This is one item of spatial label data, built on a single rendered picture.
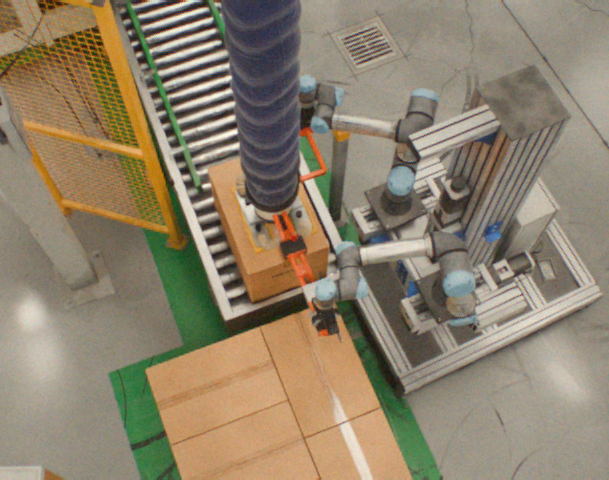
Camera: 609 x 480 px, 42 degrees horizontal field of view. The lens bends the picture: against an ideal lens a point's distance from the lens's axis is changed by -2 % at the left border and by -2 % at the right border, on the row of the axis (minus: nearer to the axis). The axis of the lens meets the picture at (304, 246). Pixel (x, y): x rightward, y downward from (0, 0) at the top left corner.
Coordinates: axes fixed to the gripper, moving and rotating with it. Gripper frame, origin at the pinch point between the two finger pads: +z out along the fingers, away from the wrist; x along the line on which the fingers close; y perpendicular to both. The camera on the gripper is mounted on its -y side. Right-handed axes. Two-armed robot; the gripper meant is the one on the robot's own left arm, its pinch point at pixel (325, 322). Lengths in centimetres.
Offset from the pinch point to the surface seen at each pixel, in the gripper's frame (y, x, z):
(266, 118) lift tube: 50, 4, -80
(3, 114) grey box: 105, 95, -50
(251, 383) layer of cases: 4, 35, 72
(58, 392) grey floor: 48, 137, 126
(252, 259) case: 49, 17, 33
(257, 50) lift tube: 51, 5, -115
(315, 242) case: 48, -13, 33
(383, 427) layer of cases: -37, -17, 73
